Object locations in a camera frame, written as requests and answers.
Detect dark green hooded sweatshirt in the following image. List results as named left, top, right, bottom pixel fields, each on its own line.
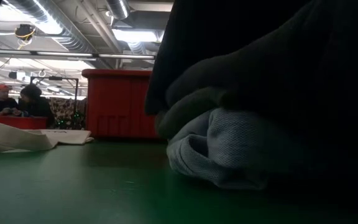
left=155, top=51, right=358, bottom=142

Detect dark blue denim jeans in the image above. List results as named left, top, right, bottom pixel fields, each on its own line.
left=144, top=0, right=358, bottom=224

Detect large red plastic laundry bin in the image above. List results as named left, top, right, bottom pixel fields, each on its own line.
left=81, top=68, right=160, bottom=139

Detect small red bin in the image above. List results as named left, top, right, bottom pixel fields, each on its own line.
left=0, top=115, right=48, bottom=130

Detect long ceiling light bar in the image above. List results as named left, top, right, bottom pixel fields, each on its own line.
left=0, top=48, right=157, bottom=60

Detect cream folded cloth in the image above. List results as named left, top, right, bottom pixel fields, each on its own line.
left=0, top=121, right=94, bottom=153

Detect black ceiling device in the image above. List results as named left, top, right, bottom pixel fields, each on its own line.
left=14, top=24, right=36, bottom=40

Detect round silver ventilation duct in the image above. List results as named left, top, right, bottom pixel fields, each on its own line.
left=4, top=0, right=90, bottom=52
left=106, top=0, right=131, bottom=20

